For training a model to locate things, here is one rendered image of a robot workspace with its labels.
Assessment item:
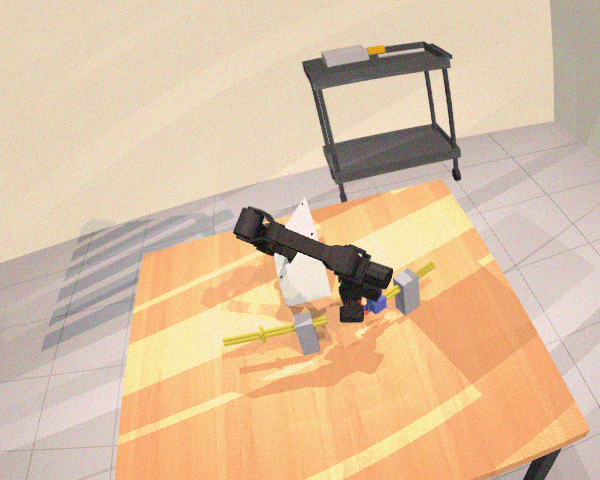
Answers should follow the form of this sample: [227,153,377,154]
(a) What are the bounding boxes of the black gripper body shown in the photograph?
[338,276,364,323]

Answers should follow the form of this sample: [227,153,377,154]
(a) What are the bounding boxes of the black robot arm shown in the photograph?
[233,206,393,302]

